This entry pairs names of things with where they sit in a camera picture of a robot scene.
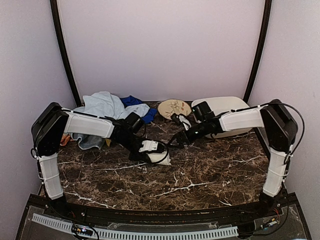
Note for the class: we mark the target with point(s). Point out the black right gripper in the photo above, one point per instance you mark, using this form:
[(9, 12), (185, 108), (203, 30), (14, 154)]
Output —
[(178, 138)]

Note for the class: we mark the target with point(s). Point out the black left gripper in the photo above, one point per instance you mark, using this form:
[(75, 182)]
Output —
[(141, 157)]

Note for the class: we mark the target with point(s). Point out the cream white towel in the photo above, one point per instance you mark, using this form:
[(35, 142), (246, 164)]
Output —
[(160, 158)]

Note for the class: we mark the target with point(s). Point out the light blue towel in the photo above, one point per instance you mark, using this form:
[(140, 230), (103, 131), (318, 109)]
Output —
[(103, 104)]

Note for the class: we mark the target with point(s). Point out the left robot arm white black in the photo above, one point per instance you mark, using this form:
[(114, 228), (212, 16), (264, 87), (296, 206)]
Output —
[(57, 126)]

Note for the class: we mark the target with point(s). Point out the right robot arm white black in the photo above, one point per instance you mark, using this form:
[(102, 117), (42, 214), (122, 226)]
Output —
[(273, 123)]

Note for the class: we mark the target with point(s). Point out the yellow patterned towel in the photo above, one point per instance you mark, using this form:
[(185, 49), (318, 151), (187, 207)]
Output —
[(108, 142)]

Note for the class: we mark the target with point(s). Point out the white grey printed towel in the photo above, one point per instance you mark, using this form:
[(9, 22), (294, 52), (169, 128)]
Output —
[(140, 109)]

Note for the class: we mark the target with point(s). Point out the royal blue towel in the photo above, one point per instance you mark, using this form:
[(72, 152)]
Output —
[(131, 100)]

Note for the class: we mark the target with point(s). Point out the beige floral plate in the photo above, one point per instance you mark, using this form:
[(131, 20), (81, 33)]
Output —
[(173, 106)]

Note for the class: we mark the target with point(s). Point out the blue grey towel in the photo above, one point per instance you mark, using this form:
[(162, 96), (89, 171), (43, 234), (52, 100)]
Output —
[(86, 142)]

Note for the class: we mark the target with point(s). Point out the orange patterned cloth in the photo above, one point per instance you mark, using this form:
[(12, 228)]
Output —
[(66, 138)]

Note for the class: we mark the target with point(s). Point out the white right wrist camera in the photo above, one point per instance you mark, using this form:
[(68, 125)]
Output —
[(184, 121)]

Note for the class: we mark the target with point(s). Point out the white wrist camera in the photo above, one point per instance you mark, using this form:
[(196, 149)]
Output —
[(184, 121), (148, 146)]

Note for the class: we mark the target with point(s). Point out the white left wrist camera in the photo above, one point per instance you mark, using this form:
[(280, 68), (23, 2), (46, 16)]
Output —
[(148, 146)]

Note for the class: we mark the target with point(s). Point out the left black frame post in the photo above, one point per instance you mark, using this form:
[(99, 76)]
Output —
[(63, 51)]

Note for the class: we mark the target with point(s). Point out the black frame post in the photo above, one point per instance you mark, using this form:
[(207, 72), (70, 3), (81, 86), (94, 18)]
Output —
[(259, 50), (63, 51)]

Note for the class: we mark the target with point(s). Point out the white slotted cable duct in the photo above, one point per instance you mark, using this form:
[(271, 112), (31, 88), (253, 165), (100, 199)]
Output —
[(83, 232)]

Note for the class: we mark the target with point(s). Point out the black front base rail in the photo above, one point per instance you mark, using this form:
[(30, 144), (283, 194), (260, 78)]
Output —
[(98, 216)]

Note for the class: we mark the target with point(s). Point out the right black frame post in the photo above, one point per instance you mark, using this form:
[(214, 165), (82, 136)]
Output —
[(259, 50)]

